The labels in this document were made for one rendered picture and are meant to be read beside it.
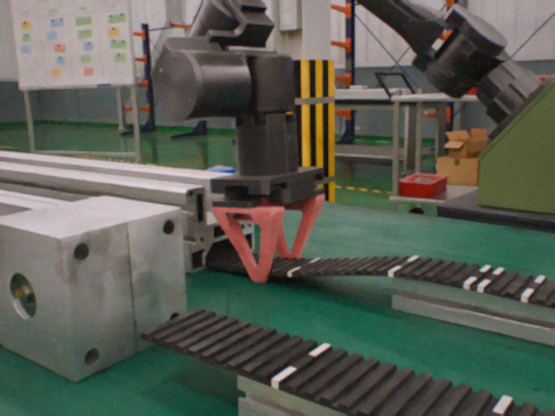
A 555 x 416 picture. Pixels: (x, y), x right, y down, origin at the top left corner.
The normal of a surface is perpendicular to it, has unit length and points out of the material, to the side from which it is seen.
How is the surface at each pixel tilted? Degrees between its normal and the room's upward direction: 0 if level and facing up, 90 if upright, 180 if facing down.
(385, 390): 0
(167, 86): 89
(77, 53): 90
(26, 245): 90
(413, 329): 0
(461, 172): 90
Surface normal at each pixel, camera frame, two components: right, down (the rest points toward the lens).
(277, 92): 0.39, 0.12
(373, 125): -0.66, 0.18
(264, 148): -0.03, 0.15
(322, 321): -0.03, -0.98
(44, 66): -0.36, 0.21
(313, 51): 0.75, 0.12
